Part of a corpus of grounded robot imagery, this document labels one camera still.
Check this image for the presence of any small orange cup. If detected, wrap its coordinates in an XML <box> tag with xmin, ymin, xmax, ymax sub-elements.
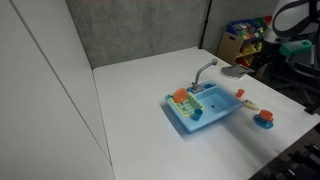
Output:
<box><xmin>235</xmin><ymin>88</ymin><xmax>246</xmax><ymax>99</ymax></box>

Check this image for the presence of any small blue cup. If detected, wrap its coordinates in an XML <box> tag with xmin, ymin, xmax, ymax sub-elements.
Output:
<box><xmin>192</xmin><ymin>108</ymin><xmax>204</xmax><ymax>122</ymax></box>

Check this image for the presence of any blue toy sink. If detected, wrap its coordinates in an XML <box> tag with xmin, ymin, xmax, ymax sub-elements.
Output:
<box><xmin>164</xmin><ymin>79</ymin><xmax>245</xmax><ymax>134</ymax></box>

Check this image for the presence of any yellow toy dish rack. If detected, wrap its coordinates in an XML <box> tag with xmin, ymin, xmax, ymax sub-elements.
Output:
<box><xmin>172</xmin><ymin>92</ymin><xmax>205</xmax><ymax>118</ymax></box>

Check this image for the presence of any grey toy faucet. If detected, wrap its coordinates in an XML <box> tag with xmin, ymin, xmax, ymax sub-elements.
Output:
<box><xmin>190</xmin><ymin>58</ymin><xmax>219</xmax><ymax>94</ymax></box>

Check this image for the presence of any black pole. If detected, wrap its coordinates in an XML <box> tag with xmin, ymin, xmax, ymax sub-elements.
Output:
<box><xmin>198</xmin><ymin>0</ymin><xmax>214</xmax><ymax>50</ymax></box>

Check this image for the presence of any shelf with colourful toys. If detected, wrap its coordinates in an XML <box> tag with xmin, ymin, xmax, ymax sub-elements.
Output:
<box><xmin>216</xmin><ymin>14</ymin><xmax>278</xmax><ymax>69</ymax></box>

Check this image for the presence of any blue saucer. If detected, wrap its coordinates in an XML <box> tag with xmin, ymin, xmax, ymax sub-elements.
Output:
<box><xmin>252</xmin><ymin>114</ymin><xmax>275</xmax><ymax>130</ymax></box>

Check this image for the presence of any black office chair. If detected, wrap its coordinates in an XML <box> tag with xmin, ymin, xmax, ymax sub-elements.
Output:
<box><xmin>266</xmin><ymin>43</ymin><xmax>320</xmax><ymax>116</ymax></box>

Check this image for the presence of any orange mug with handle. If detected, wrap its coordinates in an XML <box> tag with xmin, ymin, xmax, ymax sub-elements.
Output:
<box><xmin>258</xmin><ymin>109</ymin><xmax>275</xmax><ymax>123</ymax></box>

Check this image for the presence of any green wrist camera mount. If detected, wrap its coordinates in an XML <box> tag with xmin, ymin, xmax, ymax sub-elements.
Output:
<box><xmin>278</xmin><ymin>39</ymin><xmax>314</xmax><ymax>57</ymax></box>

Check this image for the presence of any black equipment frame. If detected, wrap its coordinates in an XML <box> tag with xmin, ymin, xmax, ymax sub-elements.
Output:
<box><xmin>248</xmin><ymin>123</ymin><xmax>320</xmax><ymax>180</ymax></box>

